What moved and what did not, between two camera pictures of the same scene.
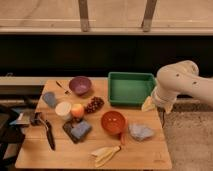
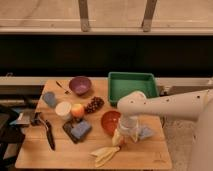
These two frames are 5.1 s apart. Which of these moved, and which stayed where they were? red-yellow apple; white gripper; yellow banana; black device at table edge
Moved: white gripper
Stayed: yellow banana; red-yellow apple; black device at table edge
